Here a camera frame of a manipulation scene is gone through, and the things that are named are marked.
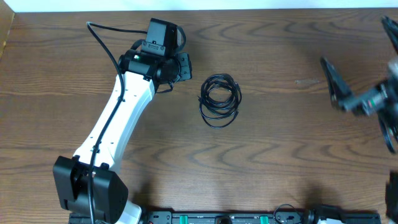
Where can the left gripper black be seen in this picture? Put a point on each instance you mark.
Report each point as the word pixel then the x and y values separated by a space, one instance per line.
pixel 186 66

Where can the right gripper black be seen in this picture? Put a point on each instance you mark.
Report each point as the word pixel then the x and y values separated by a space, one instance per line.
pixel 367 103

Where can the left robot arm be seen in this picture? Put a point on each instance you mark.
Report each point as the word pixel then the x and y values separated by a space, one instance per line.
pixel 88 183

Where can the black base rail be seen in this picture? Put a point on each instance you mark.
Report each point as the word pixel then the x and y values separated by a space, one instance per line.
pixel 237 218

